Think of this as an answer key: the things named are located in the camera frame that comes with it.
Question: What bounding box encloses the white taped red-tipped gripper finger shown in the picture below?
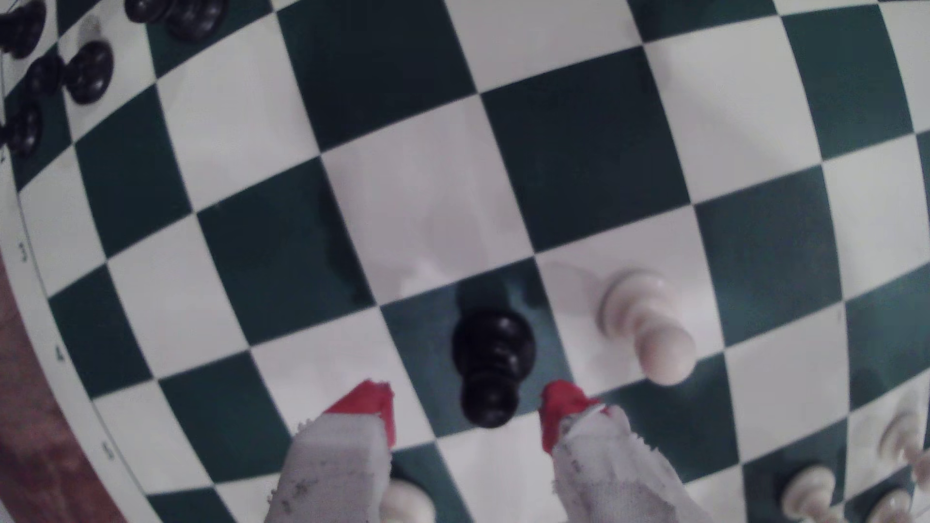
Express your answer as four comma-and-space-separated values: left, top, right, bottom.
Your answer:
540, 381, 711, 523
265, 379, 398, 523

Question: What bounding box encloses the black chess pawn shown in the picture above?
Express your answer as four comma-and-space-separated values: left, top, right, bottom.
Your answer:
450, 308, 537, 430
124, 0, 228, 42
25, 40, 115, 105
0, 102, 43, 159

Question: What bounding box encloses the white chess knight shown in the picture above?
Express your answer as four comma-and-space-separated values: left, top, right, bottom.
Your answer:
865, 488, 915, 523
378, 478, 437, 523

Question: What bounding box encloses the white chess pawn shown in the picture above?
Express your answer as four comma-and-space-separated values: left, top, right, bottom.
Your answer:
781, 465, 844, 523
878, 410, 930, 489
597, 270, 698, 387

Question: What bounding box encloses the black chess knight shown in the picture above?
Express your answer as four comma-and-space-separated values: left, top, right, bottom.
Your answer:
0, 0, 47, 61

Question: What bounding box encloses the green and white chessboard mat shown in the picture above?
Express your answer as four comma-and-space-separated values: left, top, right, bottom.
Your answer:
0, 0, 930, 523

